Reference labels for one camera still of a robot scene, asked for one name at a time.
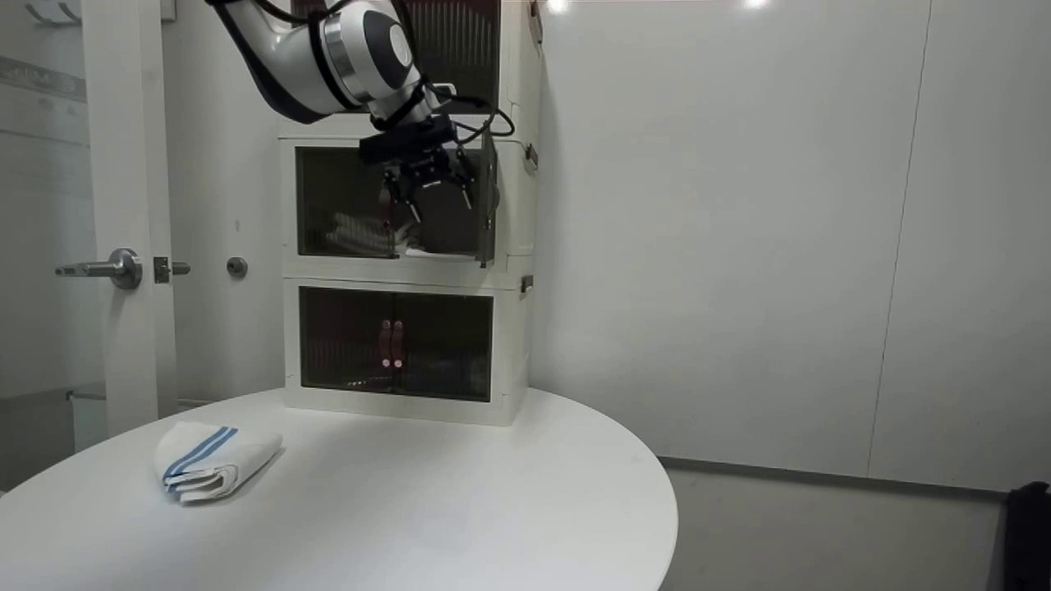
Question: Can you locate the blue striped white towel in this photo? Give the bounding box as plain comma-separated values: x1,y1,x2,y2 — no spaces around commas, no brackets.
156,422,286,509

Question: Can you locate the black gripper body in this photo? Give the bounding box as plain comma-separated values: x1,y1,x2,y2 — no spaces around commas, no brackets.
358,116,487,200

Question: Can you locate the metal door latch plate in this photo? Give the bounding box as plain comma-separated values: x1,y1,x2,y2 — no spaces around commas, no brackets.
152,255,195,285

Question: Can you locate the white door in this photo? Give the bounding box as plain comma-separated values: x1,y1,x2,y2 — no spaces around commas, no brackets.
80,0,176,436

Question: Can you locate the ribbed dark cabinet door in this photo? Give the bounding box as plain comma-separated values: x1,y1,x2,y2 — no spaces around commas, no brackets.
408,0,506,112
295,285,495,403
469,127,506,269

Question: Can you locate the silver lever door handle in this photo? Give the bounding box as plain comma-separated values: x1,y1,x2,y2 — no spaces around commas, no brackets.
54,247,146,294

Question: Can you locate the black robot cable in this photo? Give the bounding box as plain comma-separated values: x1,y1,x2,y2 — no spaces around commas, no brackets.
430,95,519,144

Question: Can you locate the black object on floor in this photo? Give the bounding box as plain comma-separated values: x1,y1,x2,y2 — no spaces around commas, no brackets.
1002,479,1051,591

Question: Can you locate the white three-drawer cabinet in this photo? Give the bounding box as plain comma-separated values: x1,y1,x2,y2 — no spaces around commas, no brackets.
264,0,547,426

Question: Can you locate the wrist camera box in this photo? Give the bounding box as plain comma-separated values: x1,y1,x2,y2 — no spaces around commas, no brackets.
423,75,463,112

